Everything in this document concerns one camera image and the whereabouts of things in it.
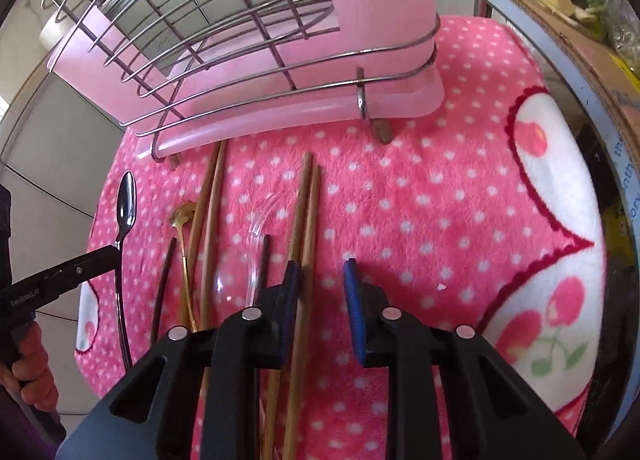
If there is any pink polka dot blanket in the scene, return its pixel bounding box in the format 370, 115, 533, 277
74, 14, 608, 460

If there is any person left hand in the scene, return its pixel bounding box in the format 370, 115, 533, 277
1, 322, 58, 412

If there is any clear plastic spoon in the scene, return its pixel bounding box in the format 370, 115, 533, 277
213, 192, 288, 321

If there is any wooden chopstick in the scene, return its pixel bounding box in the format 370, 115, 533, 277
182, 142, 220, 331
198, 139, 229, 406
282, 164, 321, 460
260, 152, 314, 460

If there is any black spoon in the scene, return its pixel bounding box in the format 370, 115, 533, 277
114, 171, 137, 371

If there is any cardboard sheet on shelf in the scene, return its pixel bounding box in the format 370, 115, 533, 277
487, 0, 640, 167

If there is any pink plastic drip tray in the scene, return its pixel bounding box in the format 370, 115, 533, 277
47, 8, 444, 161

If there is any metal storage shelf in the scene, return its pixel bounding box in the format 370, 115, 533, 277
475, 0, 639, 458

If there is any gold spoon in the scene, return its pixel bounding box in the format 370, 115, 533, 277
169, 202, 198, 332

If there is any wire utensil rack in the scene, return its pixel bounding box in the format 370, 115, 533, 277
28, 0, 443, 163

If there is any dark thin chopstick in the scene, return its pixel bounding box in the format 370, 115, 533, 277
149, 237, 177, 346

